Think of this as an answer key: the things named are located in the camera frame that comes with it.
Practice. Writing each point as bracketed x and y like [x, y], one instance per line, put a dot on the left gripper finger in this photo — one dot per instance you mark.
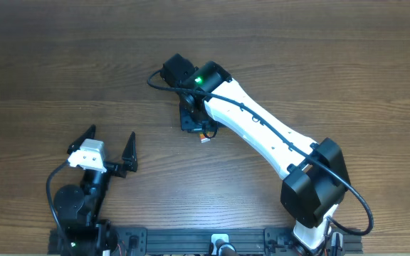
[82, 137]
[131, 156]

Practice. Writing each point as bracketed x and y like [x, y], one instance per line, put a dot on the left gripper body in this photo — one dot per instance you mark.
[116, 169]

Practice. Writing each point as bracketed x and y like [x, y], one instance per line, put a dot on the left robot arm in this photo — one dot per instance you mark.
[69, 202]

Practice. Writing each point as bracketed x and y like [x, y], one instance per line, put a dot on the white cube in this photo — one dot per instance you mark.
[205, 140]

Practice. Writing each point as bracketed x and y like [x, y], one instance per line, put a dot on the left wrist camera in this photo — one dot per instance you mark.
[87, 156]

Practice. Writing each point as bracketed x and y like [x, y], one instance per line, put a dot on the mounting rail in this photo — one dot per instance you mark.
[183, 240]

